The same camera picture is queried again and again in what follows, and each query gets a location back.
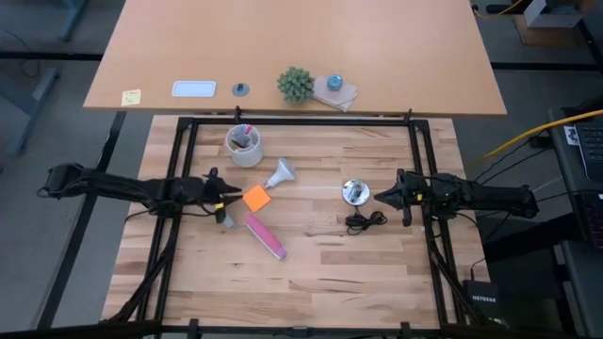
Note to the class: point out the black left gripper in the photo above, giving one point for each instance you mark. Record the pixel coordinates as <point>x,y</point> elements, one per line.
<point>213,190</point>

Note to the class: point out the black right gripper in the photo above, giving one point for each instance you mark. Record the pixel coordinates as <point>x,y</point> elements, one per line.
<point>414,195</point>

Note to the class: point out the chrome lamp socket base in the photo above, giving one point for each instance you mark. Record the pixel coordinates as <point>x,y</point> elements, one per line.
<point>355,192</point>

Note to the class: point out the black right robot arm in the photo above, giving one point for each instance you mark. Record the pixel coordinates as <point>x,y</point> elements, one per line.
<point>485,195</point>

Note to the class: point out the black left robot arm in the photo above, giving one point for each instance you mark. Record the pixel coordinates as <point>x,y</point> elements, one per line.
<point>118,186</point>

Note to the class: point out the orange sticky note pad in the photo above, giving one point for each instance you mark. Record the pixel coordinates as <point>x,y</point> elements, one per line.
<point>256,198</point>

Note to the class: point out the grey stapler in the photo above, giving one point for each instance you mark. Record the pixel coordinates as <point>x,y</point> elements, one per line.
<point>229,221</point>

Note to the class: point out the white ribbed pen holder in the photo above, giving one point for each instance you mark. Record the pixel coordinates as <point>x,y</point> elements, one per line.
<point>247,155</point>

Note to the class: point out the lavender marker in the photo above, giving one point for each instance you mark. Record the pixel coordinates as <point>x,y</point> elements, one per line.
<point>241,139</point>

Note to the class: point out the pink white stapler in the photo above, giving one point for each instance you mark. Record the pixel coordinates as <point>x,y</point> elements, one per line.
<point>266,237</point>

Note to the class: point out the pink pen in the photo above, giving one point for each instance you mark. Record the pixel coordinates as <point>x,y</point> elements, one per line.
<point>249,129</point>

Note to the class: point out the grey desk grommet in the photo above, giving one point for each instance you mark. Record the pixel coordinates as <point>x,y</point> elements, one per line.
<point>240,89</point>

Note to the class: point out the white rectangular desk plate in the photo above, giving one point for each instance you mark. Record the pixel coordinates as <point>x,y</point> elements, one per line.
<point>193,89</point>

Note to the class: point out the green potted succulent plant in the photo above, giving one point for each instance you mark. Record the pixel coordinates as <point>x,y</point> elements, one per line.
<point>295,85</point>

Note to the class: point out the blue round tin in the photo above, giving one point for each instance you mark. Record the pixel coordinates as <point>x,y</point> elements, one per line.
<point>334,82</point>

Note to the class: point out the yellow sticky note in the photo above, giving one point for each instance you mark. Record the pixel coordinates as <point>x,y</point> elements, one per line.
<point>131,97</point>

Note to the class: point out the tan wooden desk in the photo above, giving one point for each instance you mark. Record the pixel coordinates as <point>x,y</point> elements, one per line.
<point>306,37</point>

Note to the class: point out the black keyboard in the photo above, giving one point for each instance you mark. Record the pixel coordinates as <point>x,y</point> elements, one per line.
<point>591,150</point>

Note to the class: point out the cardboard box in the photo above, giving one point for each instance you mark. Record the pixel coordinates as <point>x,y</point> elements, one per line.
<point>542,37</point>

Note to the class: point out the grey box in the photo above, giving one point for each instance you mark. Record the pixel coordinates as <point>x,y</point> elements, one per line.
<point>551,16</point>

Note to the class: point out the black aluminium table frame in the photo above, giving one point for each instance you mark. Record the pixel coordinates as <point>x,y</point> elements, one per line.
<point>301,121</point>

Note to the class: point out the black network switch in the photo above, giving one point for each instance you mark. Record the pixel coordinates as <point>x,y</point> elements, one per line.
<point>481,299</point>

